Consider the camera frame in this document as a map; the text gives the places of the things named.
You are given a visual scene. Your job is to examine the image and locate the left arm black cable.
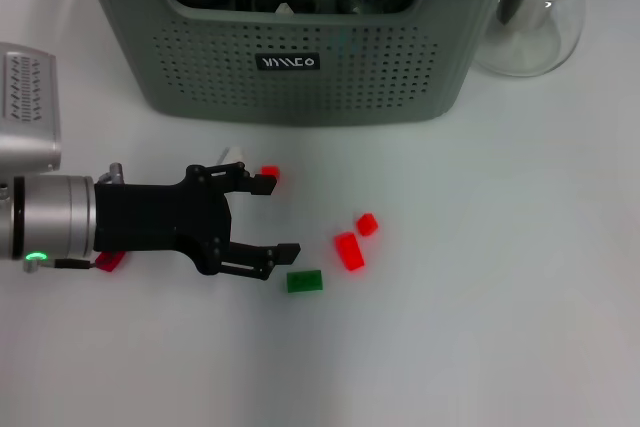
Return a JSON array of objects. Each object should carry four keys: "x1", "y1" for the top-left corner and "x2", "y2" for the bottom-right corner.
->
[{"x1": 23, "y1": 254, "x2": 107, "y2": 273}]

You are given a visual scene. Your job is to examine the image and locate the grey-green perforated storage bin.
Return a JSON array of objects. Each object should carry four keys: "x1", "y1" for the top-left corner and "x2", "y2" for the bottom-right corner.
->
[{"x1": 74, "y1": 0, "x2": 529, "y2": 127}]

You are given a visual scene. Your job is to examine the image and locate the dark red curved toy brick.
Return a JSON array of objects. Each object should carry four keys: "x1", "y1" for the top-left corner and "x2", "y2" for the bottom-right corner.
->
[{"x1": 94, "y1": 251, "x2": 126, "y2": 273}]

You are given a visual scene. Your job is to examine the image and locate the glass carafe black lid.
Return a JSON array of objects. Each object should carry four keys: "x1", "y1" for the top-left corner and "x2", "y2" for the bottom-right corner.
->
[{"x1": 469, "y1": 0, "x2": 595, "y2": 79}]

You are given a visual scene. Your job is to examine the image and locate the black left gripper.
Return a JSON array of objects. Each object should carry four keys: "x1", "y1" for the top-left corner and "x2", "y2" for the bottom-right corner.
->
[{"x1": 92, "y1": 161, "x2": 302, "y2": 282}]

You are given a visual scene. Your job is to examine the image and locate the red slope toy brick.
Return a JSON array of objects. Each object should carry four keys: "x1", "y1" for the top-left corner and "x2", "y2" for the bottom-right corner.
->
[{"x1": 333, "y1": 231, "x2": 366, "y2": 273}]

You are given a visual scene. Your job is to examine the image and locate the green toy brick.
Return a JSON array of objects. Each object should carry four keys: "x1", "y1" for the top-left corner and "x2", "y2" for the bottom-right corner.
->
[{"x1": 285, "y1": 269, "x2": 324, "y2": 293}]

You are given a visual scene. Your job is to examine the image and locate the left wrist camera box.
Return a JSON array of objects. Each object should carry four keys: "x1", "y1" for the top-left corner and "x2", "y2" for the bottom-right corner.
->
[{"x1": 0, "y1": 41, "x2": 63, "y2": 177}]

